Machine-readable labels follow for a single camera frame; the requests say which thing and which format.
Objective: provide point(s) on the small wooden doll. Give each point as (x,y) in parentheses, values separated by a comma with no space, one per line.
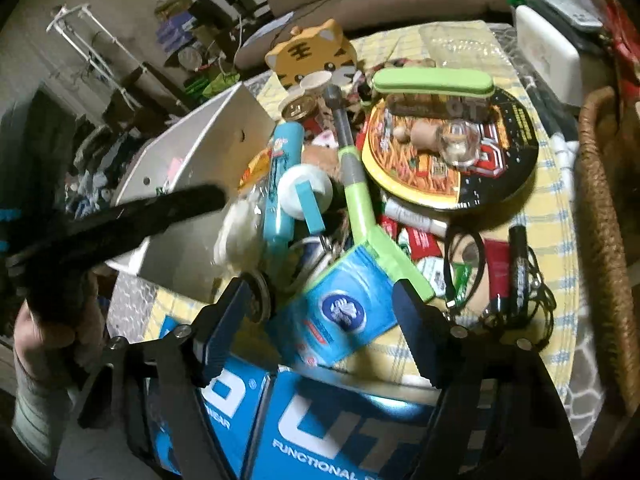
(415,136)

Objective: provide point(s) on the clear plastic tray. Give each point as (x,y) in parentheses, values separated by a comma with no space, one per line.
(460,45)

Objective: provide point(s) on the round metal tin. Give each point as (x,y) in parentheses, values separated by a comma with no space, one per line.
(260,295)

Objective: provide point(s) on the grey remote control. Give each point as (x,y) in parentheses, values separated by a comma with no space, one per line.
(570,12)

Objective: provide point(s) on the brown wicker basket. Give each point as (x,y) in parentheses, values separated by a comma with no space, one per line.
(600,240)

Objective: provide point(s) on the person's left forearm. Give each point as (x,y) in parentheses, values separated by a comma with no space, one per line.
(32,415)

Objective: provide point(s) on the yellow tiger-shaped case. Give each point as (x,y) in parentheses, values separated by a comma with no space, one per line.
(310,52)

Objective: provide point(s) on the white plastic bag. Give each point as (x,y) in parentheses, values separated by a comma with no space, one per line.
(239,232)

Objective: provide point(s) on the beige sofa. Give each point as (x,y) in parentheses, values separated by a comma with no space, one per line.
(400,7)

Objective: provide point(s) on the small metal can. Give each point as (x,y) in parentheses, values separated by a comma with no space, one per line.
(299,109)

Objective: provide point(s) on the round instant noodle bowl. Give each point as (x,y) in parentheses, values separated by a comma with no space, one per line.
(500,170)

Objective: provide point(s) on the white lidded container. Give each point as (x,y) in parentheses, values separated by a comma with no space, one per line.
(545,55)

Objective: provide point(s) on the green pencil case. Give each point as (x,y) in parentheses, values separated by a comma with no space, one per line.
(430,82)

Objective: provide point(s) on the person's left hand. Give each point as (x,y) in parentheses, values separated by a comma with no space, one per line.
(47,355)

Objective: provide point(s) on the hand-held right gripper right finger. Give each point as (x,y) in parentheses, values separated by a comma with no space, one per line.
(407,320)

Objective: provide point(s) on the small beige paper cup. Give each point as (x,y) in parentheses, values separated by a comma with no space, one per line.
(317,81)

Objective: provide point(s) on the blue printed cardboard box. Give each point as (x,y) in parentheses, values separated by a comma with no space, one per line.
(310,410)

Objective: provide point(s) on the green grey telescopic stick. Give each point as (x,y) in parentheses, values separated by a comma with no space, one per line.
(361,200)

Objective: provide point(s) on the small clear glass cup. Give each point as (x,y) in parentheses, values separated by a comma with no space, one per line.
(457,142)

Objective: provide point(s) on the teal tube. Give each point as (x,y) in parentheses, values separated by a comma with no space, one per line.
(283,160)

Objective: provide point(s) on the yellow checked cloth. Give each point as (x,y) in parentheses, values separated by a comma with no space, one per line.
(550,200)

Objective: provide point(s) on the white cardboard box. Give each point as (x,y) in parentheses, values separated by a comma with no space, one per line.
(220,145)

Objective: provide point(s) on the green clothes pile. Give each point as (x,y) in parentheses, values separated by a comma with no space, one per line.
(215,84)

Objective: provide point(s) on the blue wet wipes packet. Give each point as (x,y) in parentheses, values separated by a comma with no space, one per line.
(340,310)

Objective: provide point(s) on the white clothes rack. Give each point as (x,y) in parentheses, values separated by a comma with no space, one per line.
(82,30)

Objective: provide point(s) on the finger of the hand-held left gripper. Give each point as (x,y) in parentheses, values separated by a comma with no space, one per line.
(150,215)

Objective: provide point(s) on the black marker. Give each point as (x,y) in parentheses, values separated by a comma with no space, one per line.
(519,260)

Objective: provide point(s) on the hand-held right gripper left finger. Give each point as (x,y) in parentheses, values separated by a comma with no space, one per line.
(223,327)

